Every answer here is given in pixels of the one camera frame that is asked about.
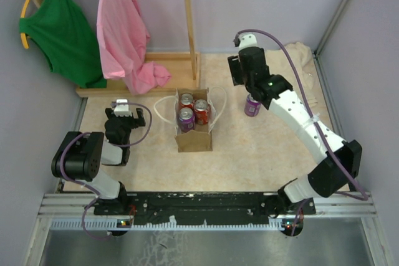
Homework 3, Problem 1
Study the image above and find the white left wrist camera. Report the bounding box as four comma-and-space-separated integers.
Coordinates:
112, 99, 132, 117

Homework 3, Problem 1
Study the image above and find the red coke can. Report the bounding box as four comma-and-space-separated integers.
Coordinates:
193, 99, 211, 125
179, 93, 195, 109

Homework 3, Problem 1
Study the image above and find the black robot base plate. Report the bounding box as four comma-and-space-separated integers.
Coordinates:
94, 192, 300, 226

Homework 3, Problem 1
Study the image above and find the green tank top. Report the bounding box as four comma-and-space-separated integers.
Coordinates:
19, 0, 107, 88

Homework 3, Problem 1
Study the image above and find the canvas bag with rope handles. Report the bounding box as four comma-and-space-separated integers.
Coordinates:
153, 86, 227, 153

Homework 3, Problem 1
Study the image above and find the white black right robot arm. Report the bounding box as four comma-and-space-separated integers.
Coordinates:
238, 46, 362, 214

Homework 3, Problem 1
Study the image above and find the beige folded cloth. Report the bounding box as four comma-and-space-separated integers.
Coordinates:
266, 42, 317, 108

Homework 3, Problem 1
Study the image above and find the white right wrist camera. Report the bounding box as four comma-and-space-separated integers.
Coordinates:
233, 32, 257, 50

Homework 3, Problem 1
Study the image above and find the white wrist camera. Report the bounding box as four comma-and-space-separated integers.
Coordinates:
112, 99, 132, 117
233, 32, 257, 50

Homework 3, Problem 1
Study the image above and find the wooden clothes rack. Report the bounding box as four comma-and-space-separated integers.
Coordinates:
11, 0, 202, 98

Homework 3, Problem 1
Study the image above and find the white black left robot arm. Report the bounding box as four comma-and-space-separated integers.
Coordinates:
51, 52, 224, 215

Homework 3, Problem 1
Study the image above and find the purple Fanta soda can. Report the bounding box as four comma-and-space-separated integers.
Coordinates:
244, 94, 261, 117

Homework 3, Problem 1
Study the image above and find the pink t-shirt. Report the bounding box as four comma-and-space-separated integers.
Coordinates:
96, 0, 171, 95

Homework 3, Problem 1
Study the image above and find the aluminium frame rail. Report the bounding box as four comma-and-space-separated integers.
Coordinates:
38, 192, 377, 236

